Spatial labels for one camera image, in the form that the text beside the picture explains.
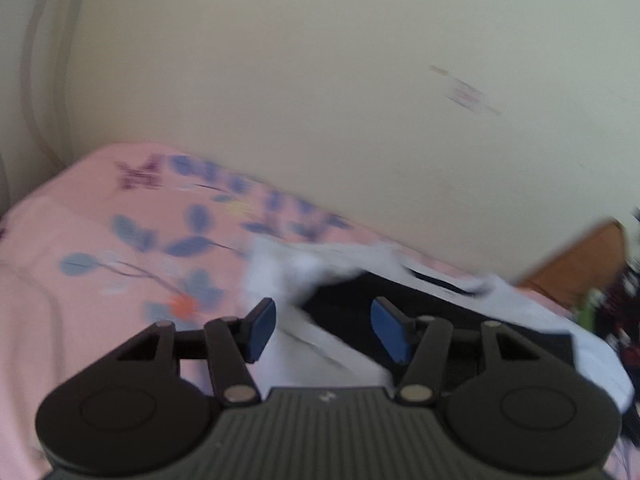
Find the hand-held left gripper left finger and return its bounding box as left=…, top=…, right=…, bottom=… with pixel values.
left=116, top=298, right=277, bottom=406

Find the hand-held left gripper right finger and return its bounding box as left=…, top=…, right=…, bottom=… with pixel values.
left=371, top=297, right=548, bottom=406

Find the black cloth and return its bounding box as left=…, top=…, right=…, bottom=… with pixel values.
left=299, top=270, right=577, bottom=377

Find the light grey garment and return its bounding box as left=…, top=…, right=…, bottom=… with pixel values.
left=244, top=238, right=636, bottom=413

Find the black red patterned clothes pile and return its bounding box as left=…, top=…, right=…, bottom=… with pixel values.
left=575, top=209, right=640, bottom=378

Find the brown wooden headboard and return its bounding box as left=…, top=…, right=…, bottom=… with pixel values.
left=517, top=220, right=629, bottom=312

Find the pink floral bed sheet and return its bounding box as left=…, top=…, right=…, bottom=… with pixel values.
left=0, top=142, right=640, bottom=480

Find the grey curtain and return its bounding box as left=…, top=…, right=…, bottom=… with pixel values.
left=0, top=0, right=87, bottom=213

